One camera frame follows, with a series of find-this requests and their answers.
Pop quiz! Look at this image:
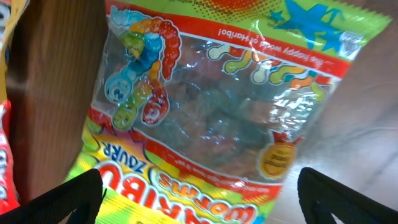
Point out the red Hacks candy bag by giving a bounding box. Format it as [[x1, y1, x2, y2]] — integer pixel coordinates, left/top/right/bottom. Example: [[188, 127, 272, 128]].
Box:
[[1, 100, 19, 214]]

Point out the Haribo sour worms bag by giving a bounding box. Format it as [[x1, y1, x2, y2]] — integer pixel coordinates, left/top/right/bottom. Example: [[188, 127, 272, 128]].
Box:
[[68, 0, 391, 223]]

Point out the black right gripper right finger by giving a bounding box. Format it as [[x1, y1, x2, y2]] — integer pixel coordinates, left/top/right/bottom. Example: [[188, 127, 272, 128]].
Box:
[[297, 167, 397, 224]]

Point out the yellow Hacks candy bag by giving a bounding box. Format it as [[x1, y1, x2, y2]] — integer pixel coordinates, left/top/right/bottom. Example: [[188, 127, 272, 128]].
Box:
[[1, 0, 30, 103]]

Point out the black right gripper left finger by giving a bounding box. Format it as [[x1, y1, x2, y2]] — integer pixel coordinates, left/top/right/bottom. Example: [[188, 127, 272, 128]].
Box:
[[1, 169, 104, 224]]

